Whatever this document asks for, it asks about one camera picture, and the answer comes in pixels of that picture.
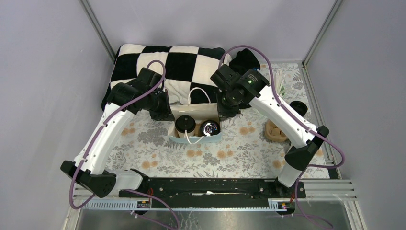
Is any black cloth bundle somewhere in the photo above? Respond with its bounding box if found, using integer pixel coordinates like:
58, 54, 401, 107
229, 48, 260, 76

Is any floral table mat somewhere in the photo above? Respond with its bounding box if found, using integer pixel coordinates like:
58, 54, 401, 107
104, 63, 330, 180

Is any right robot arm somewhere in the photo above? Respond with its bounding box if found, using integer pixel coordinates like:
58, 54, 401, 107
210, 65, 329, 197

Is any brown cardboard cup carrier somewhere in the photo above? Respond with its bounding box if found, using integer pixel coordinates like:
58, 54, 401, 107
265, 120, 288, 142

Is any stack of black lids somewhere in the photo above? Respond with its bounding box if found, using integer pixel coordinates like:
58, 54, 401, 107
290, 101, 308, 117

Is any white paper bag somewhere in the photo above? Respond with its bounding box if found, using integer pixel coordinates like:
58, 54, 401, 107
168, 87, 222, 145

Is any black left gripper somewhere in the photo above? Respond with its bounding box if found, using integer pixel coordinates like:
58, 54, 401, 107
146, 88, 176, 121

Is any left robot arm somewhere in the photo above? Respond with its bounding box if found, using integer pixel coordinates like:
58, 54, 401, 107
60, 68, 172, 198

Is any black white checkered pillow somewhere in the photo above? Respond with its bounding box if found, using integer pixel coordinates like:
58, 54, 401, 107
101, 44, 232, 108

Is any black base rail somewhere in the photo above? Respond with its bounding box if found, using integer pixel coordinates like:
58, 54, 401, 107
137, 177, 306, 209

